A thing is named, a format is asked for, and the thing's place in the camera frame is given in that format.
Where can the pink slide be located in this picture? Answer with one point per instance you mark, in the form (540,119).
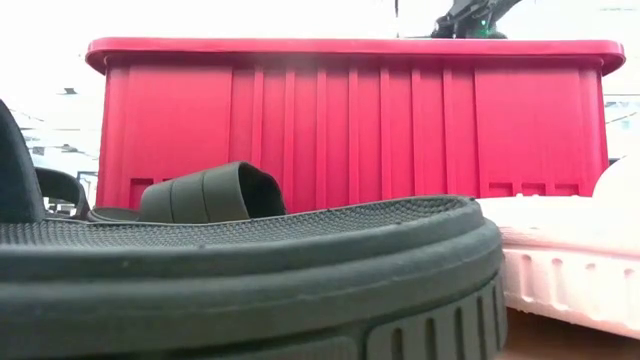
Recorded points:
(560,235)

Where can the red plastic bin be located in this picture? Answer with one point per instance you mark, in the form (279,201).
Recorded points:
(400,125)

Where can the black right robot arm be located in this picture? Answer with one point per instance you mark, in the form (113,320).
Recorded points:
(470,20)

